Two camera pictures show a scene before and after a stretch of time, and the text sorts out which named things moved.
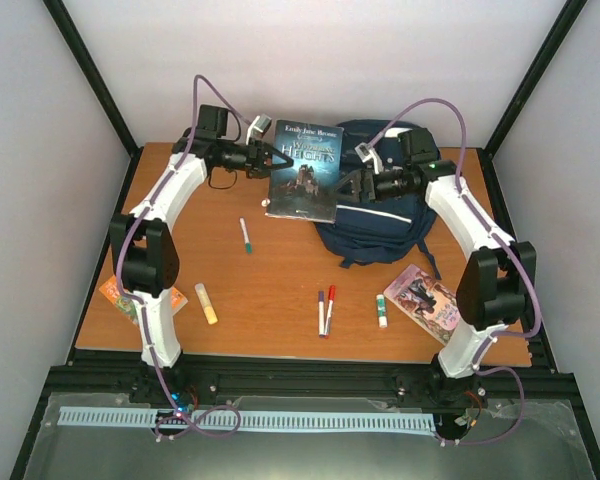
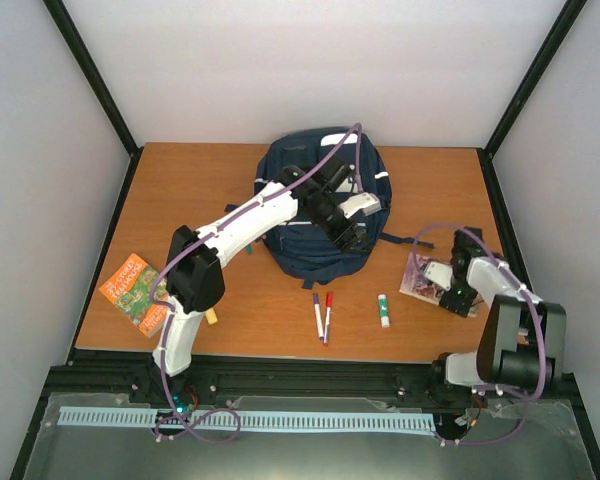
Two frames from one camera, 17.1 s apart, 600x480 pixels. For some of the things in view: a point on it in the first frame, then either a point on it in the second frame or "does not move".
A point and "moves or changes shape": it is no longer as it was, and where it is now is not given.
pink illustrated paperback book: [428, 302] moves or changes shape
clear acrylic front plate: [475, 440] does not move
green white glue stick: [382, 317] does not move
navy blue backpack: [371, 232] -> [296, 248]
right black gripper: [357, 179] -> [460, 305]
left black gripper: [258, 155] -> [351, 240]
